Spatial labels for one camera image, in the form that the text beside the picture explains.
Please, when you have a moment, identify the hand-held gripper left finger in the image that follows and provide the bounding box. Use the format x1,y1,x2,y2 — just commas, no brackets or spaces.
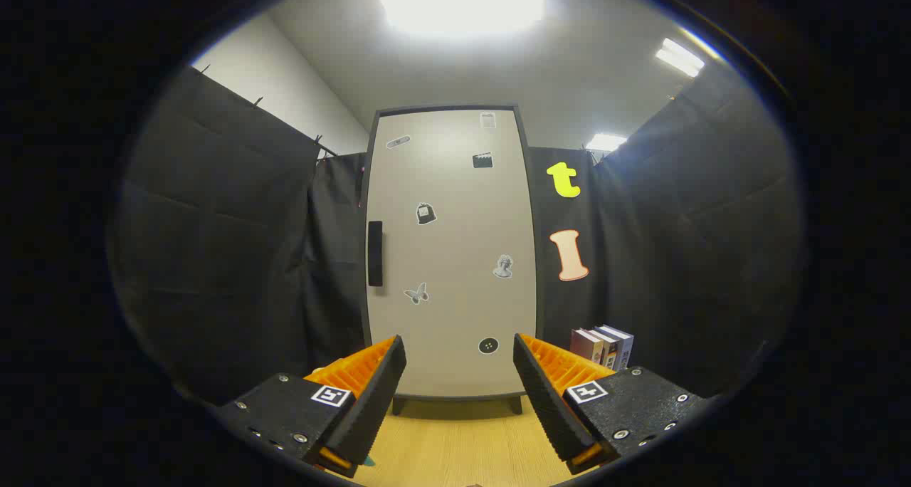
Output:
217,334,408,479

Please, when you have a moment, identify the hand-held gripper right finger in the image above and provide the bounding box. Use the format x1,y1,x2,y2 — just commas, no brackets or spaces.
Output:
512,332,712,476

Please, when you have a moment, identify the black door handle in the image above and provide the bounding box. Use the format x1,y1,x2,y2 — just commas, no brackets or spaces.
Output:
367,221,384,287

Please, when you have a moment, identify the dark grey cabinet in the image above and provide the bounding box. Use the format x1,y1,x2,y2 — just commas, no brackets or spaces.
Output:
358,104,545,417

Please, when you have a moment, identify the white spine book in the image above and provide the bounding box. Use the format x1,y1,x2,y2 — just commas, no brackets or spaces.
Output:
587,328,620,370

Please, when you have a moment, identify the blue grey book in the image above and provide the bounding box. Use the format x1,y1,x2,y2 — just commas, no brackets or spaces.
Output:
598,325,635,372

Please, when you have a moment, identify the black backdrop cloth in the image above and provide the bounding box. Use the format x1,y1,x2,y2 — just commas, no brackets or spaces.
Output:
107,63,809,406

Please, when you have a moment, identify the large ceiling light panel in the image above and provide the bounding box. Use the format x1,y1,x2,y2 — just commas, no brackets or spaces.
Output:
379,0,546,38

